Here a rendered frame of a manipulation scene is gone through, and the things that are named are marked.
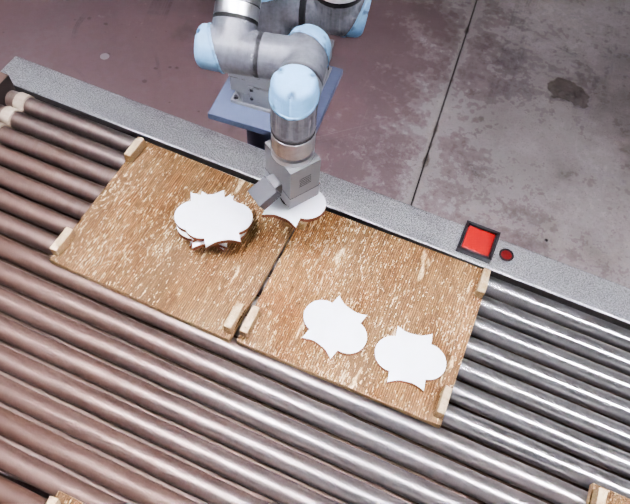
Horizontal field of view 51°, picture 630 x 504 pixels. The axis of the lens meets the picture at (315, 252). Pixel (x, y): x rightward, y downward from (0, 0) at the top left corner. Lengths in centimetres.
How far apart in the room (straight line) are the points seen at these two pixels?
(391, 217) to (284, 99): 53
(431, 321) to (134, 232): 63
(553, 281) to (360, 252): 41
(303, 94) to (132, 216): 57
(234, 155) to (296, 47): 49
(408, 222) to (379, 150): 133
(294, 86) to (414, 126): 188
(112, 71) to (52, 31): 39
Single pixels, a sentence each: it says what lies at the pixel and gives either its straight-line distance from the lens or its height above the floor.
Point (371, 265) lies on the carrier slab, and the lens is 136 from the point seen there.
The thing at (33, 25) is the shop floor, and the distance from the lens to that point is 342.
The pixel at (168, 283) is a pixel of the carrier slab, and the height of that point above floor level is 94.
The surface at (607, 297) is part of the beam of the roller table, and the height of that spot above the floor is 91.
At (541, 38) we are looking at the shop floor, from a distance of 344.
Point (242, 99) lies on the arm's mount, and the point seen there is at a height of 89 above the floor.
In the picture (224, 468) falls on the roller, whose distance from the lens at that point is 123.
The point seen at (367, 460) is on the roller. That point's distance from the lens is 123.
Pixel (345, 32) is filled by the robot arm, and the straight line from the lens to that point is 152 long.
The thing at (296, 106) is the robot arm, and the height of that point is 137.
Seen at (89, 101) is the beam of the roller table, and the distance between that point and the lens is 171.
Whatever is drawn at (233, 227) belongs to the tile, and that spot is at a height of 100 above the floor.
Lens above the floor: 211
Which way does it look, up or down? 59 degrees down
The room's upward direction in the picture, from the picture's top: 5 degrees clockwise
